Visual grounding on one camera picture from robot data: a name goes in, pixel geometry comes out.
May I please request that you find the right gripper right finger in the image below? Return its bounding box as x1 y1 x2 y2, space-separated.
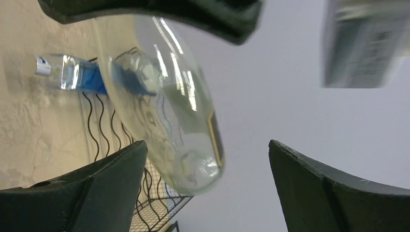
269 140 410 232

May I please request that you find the clear glass bottle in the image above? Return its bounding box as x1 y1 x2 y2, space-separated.
91 14 225 196

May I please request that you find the blue square glass bottle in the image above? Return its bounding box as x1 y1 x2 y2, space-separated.
29 54 157 96

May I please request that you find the black wire wine rack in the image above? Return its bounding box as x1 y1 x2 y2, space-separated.
79 93 192 232

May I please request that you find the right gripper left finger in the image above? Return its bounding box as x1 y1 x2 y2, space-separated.
0 141 147 232

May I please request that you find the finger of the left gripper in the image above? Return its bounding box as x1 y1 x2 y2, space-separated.
38 0 264 45

